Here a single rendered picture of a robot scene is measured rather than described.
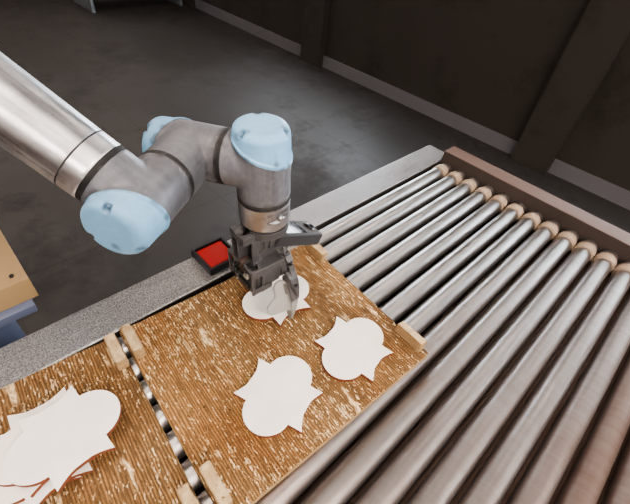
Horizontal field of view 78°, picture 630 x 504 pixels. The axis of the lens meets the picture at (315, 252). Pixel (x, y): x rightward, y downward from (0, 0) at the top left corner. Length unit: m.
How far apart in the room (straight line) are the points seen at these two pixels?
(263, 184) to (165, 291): 0.38
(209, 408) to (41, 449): 0.21
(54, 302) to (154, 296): 1.38
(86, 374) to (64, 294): 1.48
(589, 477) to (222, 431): 0.55
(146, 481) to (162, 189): 0.38
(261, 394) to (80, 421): 0.24
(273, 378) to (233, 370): 0.07
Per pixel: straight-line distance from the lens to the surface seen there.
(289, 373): 0.66
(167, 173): 0.47
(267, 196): 0.52
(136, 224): 0.43
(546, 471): 0.75
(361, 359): 0.69
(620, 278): 1.17
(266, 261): 0.61
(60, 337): 0.80
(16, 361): 0.80
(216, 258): 0.84
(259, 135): 0.48
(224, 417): 0.64
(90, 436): 0.63
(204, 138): 0.53
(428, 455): 0.68
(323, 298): 0.76
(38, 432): 0.66
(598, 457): 0.82
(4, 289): 0.92
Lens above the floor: 1.52
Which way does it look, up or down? 43 degrees down
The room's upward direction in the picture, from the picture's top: 8 degrees clockwise
